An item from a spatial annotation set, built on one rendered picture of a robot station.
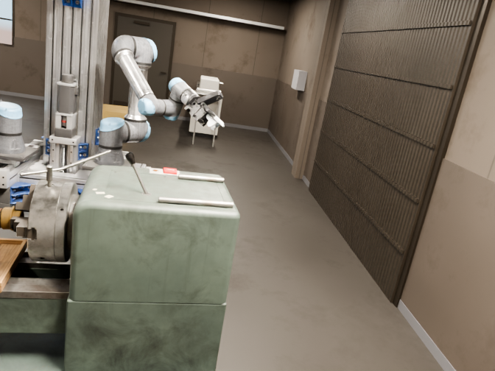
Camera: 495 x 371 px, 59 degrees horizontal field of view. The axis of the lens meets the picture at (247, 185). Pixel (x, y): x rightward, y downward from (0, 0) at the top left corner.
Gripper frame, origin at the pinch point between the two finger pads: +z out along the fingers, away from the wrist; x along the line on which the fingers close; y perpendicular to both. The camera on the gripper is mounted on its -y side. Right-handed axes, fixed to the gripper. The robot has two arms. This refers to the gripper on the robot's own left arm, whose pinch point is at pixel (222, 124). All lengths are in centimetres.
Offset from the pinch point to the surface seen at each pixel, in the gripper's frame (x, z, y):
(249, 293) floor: -176, 14, 83
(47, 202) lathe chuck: 43, -4, 64
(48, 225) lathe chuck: 42, 3, 69
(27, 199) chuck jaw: 38, -17, 73
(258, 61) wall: -702, -503, -164
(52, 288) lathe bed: 29, 14, 89
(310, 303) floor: -195, 51, 55
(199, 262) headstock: 12, 43, 44
